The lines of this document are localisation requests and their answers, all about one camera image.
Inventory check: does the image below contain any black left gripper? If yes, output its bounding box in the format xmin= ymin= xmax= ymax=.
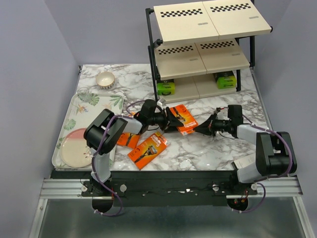
xmin=148 ymin=107 xmax=184 ymax=133

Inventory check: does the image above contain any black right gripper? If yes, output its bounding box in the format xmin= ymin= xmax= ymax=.
xmin=193 ymin=113 xmax=231 ymax=138

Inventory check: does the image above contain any black green razor box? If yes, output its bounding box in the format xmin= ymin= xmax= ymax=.
xmin=157 ymin=79 xmax=175 ymax=96
xmin=213 ymin=71 xmax=237 ymax=89

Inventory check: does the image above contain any orange Gillette Fusion5 box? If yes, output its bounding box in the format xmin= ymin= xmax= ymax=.
xmin=116 ymin=133 xmax=140 ymax=149

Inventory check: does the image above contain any beige black three-tier shelf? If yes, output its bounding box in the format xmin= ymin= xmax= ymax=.
xmin=146 ymin=0 xmax=273 ymax=103

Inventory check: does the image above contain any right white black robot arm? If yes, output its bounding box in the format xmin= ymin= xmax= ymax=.
xmin=194 ymin=105 xmax=297 ymax=194

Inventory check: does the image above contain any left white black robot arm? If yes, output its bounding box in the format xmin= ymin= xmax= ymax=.
xmin=84 ymin=99 xmax=183 ymax=196

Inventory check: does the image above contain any white paper card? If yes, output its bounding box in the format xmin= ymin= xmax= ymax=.
xmin=231 ymin=153 xmax=256 ymax=169

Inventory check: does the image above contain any white bowl orange rim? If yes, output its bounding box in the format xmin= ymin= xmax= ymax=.
xmin=96 ymin=71 xmax=115 ymax=89

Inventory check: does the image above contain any clear drinking glass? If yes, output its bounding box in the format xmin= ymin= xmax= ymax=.
xmin=77 ymin=87 xmax=91 ymax=103

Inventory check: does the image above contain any pink white plate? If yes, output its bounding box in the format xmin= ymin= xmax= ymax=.
xmin=60 ymin=128 xmax=92 ymax=168

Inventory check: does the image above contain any white leaf-print tray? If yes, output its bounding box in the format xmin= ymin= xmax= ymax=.
xmin=52 ymin=93 xmax=124 ymax=171

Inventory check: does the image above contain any aluminium black mounting rail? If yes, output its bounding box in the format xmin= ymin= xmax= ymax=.
xmin=40 ymin=171 xmax=303 ymax=207

